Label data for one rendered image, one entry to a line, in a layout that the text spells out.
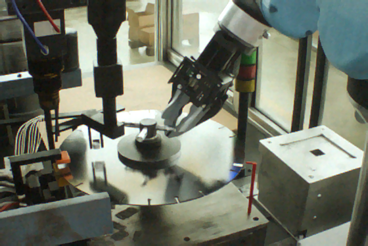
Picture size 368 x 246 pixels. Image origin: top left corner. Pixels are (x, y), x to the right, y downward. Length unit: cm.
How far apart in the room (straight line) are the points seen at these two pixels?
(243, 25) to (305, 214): 39
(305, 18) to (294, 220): 46
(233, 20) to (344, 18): 47
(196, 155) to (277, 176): 20
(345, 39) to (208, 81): 49
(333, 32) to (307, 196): 65
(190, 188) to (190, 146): 13
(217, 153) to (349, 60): 62
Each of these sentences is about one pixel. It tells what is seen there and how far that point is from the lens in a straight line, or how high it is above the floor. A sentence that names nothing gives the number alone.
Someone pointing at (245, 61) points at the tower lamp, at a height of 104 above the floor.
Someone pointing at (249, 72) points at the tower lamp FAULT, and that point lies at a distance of 99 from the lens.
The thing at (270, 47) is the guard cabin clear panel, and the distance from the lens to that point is 126.
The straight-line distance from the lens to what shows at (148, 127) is 78.
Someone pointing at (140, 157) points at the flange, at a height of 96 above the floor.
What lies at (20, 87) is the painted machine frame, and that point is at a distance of 93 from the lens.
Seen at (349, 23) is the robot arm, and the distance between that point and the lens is 21.
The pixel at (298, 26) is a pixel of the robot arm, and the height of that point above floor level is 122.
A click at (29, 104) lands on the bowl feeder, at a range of 144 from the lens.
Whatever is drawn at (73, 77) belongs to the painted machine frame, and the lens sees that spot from 94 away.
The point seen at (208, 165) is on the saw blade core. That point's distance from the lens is 77.
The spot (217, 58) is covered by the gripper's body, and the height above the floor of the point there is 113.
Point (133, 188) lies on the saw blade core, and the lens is 71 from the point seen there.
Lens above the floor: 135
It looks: 25 degrees down
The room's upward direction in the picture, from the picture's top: straight up
